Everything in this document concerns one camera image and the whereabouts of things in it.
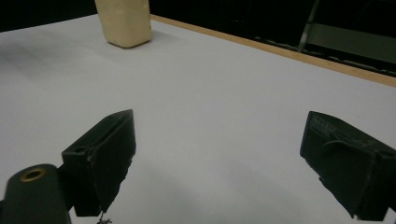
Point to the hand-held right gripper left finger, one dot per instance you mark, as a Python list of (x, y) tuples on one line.
[(102, 161)]

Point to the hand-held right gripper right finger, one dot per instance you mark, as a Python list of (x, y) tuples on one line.
[(348, 161)]

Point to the cream square cup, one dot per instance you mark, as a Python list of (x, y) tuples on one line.
[(126, 21)]

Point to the grey metal stand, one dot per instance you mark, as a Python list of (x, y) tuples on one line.
[(351, 40)]

